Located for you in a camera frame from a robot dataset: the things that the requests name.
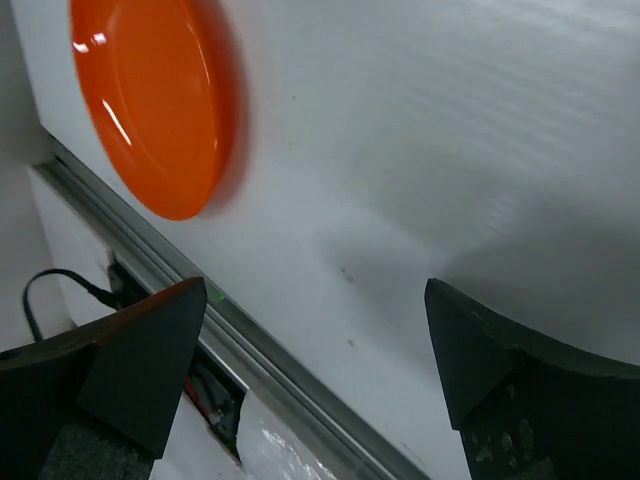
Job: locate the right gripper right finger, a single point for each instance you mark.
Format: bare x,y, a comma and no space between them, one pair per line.
526,405

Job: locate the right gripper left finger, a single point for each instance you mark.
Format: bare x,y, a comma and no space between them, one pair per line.
99,401

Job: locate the white foil sheet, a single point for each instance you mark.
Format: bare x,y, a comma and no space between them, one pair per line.
269,449

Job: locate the orange plate near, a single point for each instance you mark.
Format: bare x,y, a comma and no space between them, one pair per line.
162,88

